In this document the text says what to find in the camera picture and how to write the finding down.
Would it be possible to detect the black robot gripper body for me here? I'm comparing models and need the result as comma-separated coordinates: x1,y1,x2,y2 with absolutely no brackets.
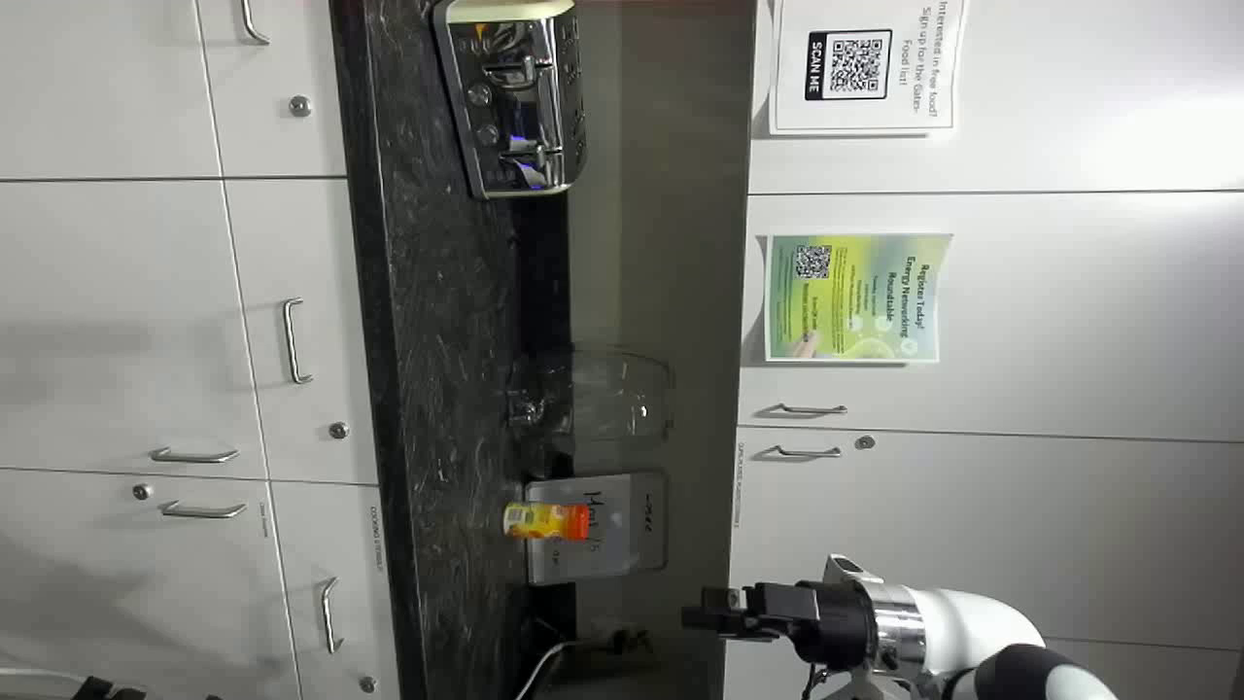
775,580,879,673

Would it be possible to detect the brushed steel door handle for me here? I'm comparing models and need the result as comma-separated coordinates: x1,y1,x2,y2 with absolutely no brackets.
752,438,844,466
752,399,850,424

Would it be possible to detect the plain white cabinet door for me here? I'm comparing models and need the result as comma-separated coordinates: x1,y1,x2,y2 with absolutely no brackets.
718,631,1244,700

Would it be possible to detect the white base cabinet drawer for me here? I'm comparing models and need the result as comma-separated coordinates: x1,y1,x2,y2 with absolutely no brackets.
262,477,403,700
190,0,351,183
223,173,382,491

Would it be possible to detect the white cabinet door green poster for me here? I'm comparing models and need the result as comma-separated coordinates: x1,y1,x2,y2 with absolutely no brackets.
733,189,1244,443

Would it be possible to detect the white cabinet door QR poster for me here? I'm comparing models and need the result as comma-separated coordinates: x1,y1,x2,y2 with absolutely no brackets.
746,0,1244,198

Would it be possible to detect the white base cabinet door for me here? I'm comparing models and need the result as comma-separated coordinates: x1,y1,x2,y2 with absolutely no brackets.
0,0,219,183
0,466,298,700
0,173,263,474

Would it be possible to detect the white rectangular box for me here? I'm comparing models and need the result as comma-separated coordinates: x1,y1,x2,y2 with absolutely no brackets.
522,469,674,588

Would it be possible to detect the orange and yellow carton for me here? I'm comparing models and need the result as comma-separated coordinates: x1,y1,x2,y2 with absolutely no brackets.
500,498,600,543

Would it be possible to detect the clear glass jar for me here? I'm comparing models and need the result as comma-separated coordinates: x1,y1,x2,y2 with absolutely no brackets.
504,339,680,448

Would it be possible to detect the green QR code poster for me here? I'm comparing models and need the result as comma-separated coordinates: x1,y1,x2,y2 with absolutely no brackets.
758,229,958,369

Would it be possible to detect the tray with items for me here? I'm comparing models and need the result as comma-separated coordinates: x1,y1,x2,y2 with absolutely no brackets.
430,0,575,201

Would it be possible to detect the white QR code poster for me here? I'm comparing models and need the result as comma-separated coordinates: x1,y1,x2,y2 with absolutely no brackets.
766,0,971,141

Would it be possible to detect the white cable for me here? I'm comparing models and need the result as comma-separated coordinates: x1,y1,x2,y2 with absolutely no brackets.
512,639,575,700

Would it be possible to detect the steel drawer handle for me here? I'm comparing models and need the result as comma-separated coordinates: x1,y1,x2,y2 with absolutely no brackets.
275,294,315,387
311,571,351,656
238,0,275,52

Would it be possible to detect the steel base door handle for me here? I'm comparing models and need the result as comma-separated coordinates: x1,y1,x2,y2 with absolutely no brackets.
154,492,248,525
146,443,242,469

